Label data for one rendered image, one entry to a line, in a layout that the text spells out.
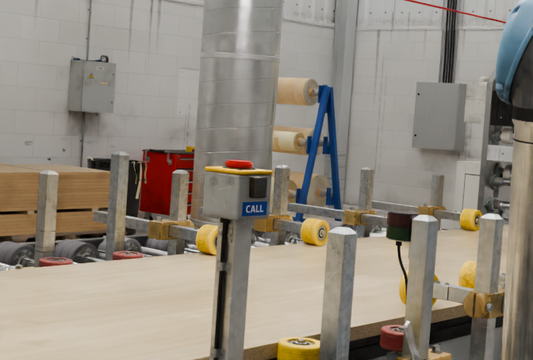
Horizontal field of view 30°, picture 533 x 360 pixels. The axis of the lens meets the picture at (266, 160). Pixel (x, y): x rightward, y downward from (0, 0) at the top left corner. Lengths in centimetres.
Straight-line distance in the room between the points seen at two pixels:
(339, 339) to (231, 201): 37
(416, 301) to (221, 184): 57
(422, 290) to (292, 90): 734
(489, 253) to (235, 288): 75
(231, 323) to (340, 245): 27
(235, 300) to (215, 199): 15
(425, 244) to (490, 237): 25
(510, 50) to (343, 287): 70
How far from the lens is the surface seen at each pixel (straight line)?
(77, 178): 863
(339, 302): 163
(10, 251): 303
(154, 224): 282
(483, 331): 207
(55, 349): 166
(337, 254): 162
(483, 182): 468
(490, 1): 1211
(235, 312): 144
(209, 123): 588
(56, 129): 1004
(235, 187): 138
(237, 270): 142
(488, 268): 205
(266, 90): 589
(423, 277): 183
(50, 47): 997
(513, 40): 103
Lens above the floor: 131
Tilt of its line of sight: 3 degrees down
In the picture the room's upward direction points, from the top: 4 degrees clockwise
